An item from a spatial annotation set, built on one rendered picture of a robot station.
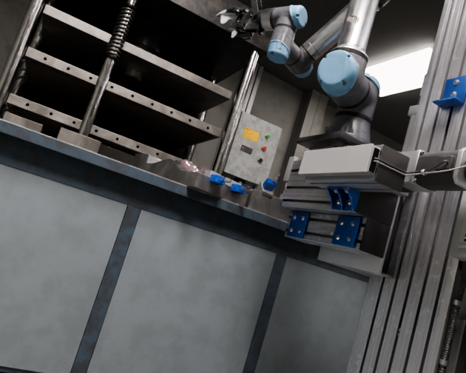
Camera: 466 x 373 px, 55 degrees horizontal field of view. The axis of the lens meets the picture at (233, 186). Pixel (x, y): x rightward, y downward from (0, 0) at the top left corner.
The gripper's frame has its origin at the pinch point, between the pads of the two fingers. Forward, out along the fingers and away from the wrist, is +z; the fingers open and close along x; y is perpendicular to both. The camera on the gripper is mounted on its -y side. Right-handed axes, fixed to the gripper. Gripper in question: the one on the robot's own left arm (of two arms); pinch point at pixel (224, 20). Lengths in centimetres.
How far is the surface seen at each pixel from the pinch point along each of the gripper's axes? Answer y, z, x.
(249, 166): 15, 46, 107
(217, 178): 59, -14, 15
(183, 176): 61, -2, 12
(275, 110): -181, 244, 364
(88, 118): 38, 84, 17
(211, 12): -47, 60, 40
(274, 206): 54, -19, 50
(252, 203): 57, -14, 41
